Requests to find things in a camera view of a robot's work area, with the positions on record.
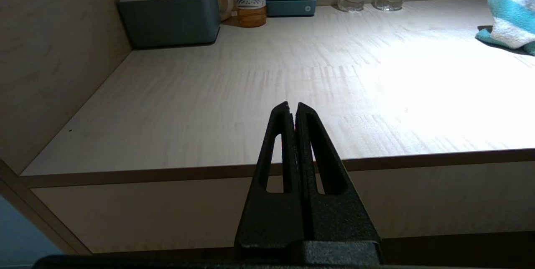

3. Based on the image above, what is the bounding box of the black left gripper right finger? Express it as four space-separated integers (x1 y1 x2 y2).
295 103 379 242

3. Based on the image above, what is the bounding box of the grey-blue tissue box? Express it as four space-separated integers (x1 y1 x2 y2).
118 0 221 49

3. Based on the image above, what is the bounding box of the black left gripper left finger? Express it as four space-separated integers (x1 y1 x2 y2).
235 102 305 249

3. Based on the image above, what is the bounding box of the teal white striped towel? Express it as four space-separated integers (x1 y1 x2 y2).
475 0 535 56

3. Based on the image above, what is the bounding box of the small blue tray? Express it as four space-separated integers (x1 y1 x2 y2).
266 0 316 17

